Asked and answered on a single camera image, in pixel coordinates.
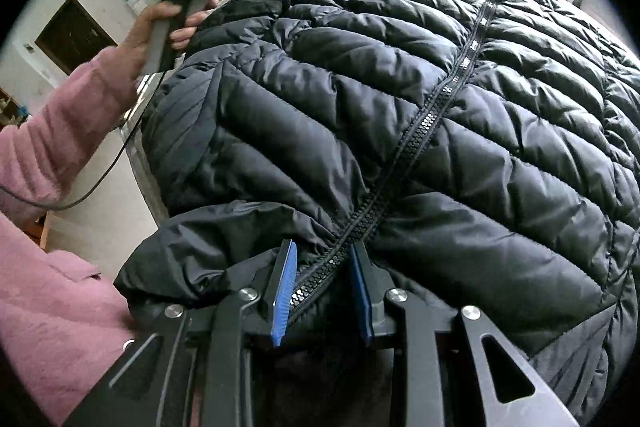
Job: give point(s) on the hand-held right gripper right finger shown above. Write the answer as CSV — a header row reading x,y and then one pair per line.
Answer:
x,y
361,294

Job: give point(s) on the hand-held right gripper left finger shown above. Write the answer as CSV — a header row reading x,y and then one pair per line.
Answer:
x,y
283,292

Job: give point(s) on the black puffer jacket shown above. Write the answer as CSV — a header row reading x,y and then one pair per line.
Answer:
x,y
400,107

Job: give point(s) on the person's left forearm pink sleeve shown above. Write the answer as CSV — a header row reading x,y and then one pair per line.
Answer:
x,y
55,132

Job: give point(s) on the person's left hand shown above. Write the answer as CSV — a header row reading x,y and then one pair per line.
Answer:
x,y
145,32

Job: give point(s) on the person's pink fleece top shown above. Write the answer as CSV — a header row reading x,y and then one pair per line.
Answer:
x,y
50,317

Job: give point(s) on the dark framed wall picture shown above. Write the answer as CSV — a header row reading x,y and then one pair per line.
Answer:
x,y
75,34

